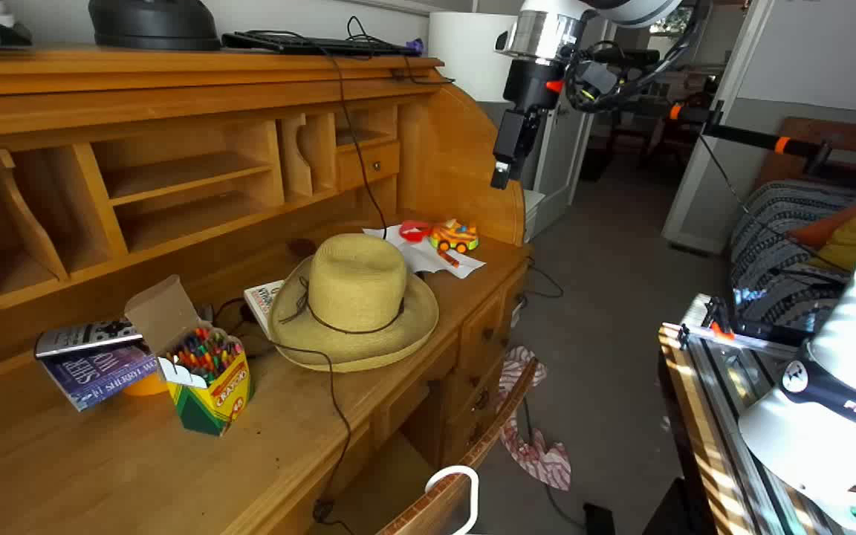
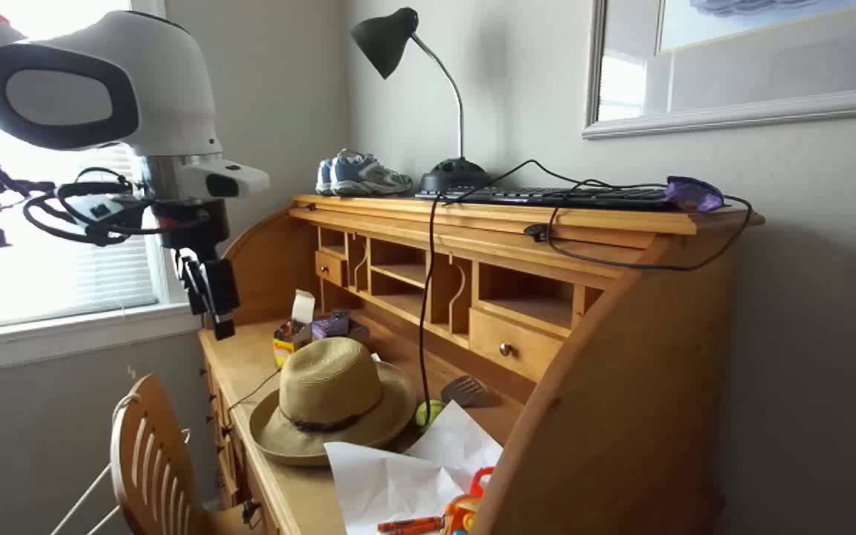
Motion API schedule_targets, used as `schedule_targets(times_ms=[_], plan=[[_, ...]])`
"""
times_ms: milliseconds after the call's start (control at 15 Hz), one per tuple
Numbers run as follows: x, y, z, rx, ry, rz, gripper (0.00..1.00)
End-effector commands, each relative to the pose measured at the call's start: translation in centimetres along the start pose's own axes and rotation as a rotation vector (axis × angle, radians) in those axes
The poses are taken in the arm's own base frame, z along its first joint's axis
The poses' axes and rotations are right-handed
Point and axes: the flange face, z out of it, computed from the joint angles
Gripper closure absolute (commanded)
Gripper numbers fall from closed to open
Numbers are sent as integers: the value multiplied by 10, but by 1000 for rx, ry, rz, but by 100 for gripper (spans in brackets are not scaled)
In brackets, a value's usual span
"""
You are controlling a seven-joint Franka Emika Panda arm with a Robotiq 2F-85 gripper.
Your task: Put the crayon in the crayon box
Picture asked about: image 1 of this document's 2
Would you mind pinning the wooden roll-top desk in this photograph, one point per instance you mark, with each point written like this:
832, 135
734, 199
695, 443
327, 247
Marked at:
80, 465

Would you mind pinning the grey striped sofa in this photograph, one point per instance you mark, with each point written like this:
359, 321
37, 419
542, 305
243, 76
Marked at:
774, 247

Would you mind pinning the orange crayon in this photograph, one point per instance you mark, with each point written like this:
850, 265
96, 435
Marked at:
440, 253

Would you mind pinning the wooden chair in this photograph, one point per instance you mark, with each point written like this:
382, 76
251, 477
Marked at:
447, 486

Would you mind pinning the white printed paper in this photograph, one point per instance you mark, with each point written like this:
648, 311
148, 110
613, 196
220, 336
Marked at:
263, 300

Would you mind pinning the black bar orange clamps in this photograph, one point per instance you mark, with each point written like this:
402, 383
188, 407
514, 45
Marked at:
744, 135

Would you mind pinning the purple book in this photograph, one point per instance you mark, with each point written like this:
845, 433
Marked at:
101, 376

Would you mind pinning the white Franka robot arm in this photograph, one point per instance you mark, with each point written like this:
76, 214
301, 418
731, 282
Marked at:
845, 395

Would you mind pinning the tan straw hat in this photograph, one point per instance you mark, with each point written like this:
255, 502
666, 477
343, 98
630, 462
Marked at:
358, 299

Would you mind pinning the orange yellow pillow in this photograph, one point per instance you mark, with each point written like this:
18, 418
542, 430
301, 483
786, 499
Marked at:
832, 239

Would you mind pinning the red-orange crayon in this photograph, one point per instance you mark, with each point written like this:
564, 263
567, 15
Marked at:
449, 260

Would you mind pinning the white door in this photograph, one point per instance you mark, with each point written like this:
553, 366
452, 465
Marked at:
804, 49

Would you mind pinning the wooden robot cart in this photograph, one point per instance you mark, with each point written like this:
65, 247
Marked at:
706, 427

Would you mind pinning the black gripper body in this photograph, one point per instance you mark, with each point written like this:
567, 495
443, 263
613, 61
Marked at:
517, 98

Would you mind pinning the yellow green crayon box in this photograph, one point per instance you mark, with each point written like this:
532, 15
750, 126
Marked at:
212, 391

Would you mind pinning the red white striped cloth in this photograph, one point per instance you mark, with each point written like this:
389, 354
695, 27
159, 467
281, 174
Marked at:
542, 462

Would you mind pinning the white plastic hanger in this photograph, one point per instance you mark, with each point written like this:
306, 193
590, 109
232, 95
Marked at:
471, 495

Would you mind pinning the crumpled white paper sheet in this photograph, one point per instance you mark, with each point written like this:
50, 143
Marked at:
417, 260

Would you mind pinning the small black floor object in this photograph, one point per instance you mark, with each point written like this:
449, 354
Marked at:
599, 517

